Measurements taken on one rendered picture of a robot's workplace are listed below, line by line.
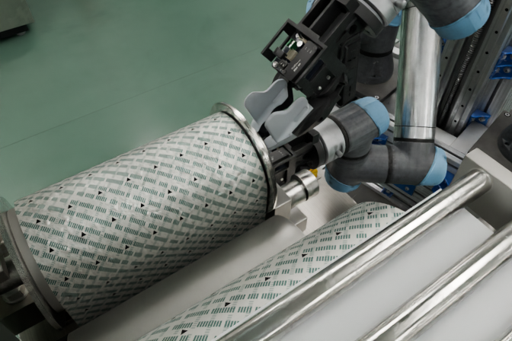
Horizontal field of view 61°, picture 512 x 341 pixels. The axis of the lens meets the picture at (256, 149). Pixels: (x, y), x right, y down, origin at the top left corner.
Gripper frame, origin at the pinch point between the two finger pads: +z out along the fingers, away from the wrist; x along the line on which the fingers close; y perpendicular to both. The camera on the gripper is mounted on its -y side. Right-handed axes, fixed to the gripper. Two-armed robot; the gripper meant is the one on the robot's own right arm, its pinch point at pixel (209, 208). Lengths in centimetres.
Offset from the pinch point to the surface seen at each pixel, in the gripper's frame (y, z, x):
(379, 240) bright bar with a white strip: 36.4, 4.1, 30.4
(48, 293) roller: 17.7, 22.0, 11.5
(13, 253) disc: 22.5, 22.6, 9.3
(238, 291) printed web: 30.1, 10.2, 26.1
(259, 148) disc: 21.7, -2.2, 10.4
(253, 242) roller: 14.0, 2.2, 15.7
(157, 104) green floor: -109, -42, -150
